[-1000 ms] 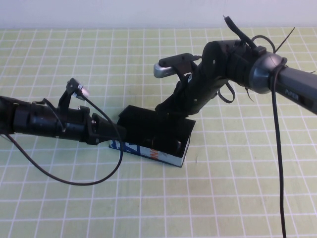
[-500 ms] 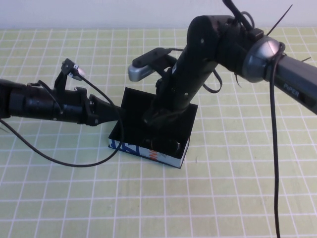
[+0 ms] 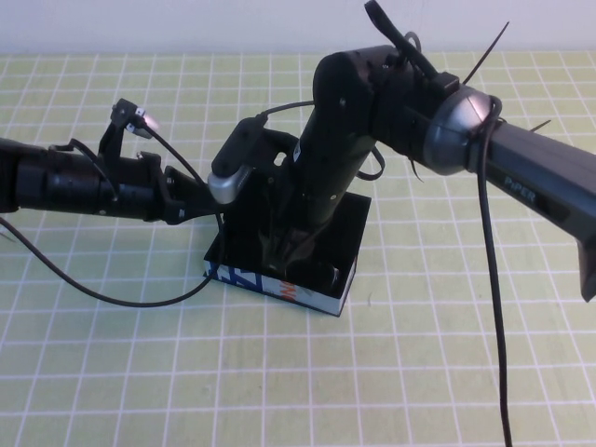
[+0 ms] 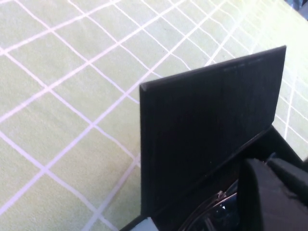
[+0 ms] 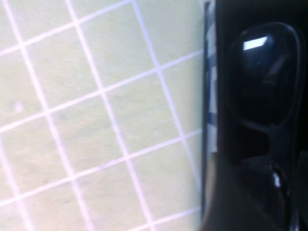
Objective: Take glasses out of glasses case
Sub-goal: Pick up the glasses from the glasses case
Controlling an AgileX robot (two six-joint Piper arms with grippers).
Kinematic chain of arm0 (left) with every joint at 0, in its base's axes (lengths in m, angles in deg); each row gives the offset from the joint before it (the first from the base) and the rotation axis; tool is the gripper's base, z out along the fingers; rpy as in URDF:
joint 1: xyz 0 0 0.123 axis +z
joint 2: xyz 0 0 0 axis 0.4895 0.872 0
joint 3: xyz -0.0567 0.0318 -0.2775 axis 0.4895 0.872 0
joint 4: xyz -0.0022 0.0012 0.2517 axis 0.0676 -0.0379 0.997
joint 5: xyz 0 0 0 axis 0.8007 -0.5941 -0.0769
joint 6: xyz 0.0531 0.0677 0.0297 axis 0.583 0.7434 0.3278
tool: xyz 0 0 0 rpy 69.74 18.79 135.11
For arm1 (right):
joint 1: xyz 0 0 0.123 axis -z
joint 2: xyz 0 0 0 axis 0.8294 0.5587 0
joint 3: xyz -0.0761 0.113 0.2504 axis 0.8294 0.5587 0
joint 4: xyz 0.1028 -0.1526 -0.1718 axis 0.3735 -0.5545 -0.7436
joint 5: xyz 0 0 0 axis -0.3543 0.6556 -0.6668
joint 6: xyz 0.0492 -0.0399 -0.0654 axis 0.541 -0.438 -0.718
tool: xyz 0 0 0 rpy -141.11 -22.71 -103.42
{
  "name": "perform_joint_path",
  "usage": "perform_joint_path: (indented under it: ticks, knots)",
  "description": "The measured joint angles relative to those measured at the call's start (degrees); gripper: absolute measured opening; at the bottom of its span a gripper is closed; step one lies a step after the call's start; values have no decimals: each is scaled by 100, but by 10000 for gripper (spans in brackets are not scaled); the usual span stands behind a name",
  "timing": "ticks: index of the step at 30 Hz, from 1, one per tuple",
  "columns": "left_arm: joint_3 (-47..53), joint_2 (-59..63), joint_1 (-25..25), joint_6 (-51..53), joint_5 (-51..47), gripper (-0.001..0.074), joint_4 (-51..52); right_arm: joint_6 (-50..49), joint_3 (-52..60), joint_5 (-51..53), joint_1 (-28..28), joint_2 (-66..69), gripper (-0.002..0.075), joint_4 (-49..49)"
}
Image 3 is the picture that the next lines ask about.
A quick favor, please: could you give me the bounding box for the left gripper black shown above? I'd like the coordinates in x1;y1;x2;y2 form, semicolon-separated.
44;147;225;226

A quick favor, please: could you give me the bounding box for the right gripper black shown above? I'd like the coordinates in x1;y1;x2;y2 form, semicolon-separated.
266;138;370;272

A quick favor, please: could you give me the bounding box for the black printed glasses case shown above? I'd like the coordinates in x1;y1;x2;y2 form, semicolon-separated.
202;171;373;318

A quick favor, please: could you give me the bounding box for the green white checked tablecloth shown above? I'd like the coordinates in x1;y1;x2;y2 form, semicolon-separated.
0;50;596;447

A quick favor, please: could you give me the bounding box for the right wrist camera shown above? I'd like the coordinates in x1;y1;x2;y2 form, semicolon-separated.
207;117;267;207

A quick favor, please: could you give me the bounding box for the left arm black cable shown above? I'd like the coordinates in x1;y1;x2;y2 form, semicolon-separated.
0;125;227;309

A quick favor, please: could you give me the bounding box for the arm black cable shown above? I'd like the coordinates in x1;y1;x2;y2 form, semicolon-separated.
0;125;227;309
254;0;511;447

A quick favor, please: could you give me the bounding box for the short right arm cable tie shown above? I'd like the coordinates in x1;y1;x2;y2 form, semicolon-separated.
405;154;426;186

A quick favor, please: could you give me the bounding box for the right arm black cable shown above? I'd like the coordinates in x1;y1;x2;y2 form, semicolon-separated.
254;0;511;447

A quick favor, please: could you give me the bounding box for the long right arm cable tie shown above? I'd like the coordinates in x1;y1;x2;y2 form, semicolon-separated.
464;20;511;88

